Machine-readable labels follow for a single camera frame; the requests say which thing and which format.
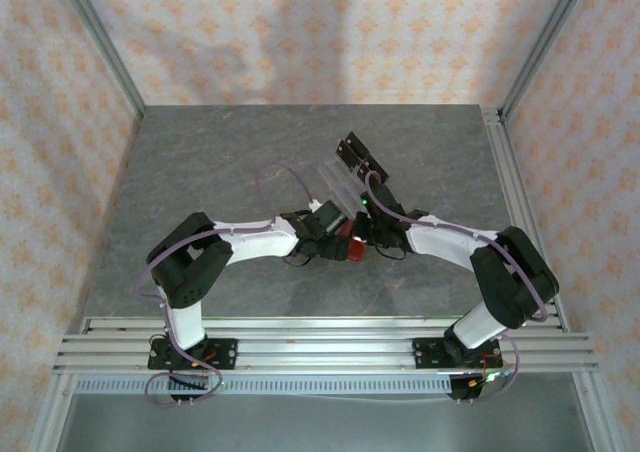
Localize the red leather card holder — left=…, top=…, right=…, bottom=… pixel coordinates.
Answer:
left=338, top=219, right=370, bottom=264

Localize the clear acrylic card stand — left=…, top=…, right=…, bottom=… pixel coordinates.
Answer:
left=315, top=130, right=391, bottom=218

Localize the grey metal panel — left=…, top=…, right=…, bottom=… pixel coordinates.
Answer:
left=57, top=394, right=596, bottom=452

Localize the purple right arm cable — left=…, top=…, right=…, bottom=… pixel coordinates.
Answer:
left=363, top=170, right=551, bottom=406

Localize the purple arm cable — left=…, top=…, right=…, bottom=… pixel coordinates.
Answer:
left=363, top=170, right=551, bottom=406
left=130, top=165, right=317, bottom=408

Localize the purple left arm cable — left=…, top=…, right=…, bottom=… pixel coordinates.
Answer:
left=130, top=165, right=317, bottom=408

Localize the aluminium extrusion rail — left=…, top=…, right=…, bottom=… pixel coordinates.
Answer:
left=52, top=354, right=600, bottom=375
left=59, top=334, right=595, bottom=357
left=82, top=315, right=570, bottom=335

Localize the aluminium side rail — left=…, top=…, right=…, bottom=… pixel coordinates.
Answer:
left=482, top=106, right=570, bottom=333

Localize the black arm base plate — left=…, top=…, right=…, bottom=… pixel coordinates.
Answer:
left=412, top=336, right=501, bottom=371
left=147, top=338, right=239, bottom=372

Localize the perforated metal cable tray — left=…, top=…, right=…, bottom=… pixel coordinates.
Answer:
left=72, top=374, right=454, bottom=396

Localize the aluminium frame post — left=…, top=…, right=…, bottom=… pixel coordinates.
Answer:
left=498, top=0, right=596, bottom=121
left=54, top=0, right=147, bottom=121

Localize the aluminium frame leg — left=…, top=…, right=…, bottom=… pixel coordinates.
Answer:
left=29, top=371, right=76, bottom=452
left=572, top=371, right=614, bottom=452

